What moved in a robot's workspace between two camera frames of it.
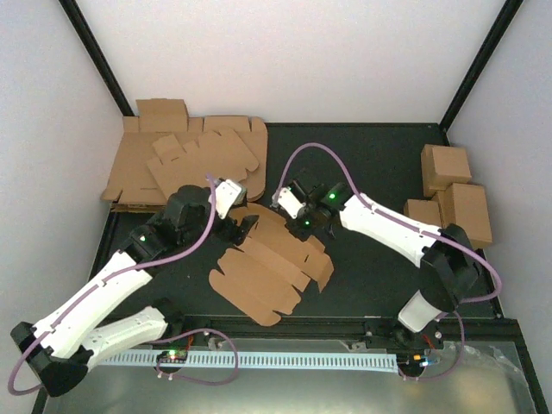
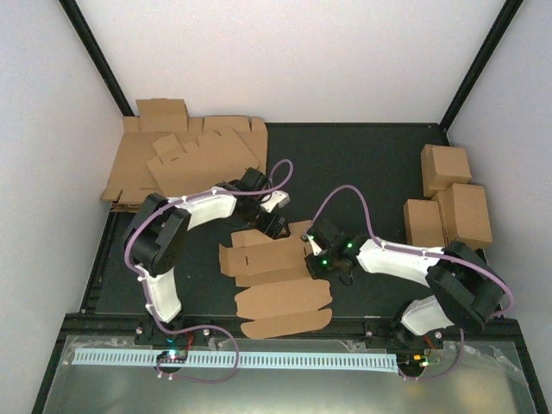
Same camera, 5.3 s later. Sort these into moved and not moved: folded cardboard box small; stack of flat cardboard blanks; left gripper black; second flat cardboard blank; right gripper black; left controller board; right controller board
Moved: right gripper black; left gripper black
Not moved: left controller board; stack of flat cardboard blanks; folded cardboard box small; second flat cardboard blank; right controller board
